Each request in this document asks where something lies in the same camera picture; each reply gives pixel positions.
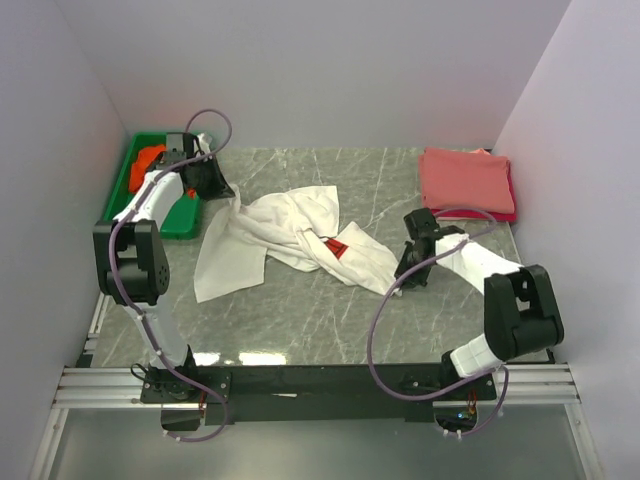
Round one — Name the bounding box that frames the white printed t-shirt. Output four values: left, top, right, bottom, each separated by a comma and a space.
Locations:
193, 131, 405, 304

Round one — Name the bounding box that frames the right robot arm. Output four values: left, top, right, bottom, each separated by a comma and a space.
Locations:
395, 208, 565, 399

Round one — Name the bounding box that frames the orange t-shirt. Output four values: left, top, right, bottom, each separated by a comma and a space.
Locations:
128, 144, 165, 194

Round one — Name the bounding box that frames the black base beam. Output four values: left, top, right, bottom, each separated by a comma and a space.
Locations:
140, 363, 497, 431

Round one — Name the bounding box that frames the folded pink t-shirt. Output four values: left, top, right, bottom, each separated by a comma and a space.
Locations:
418, 147, 516, 216

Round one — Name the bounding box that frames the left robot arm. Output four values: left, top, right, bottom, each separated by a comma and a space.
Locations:
93, 132, 235, 402

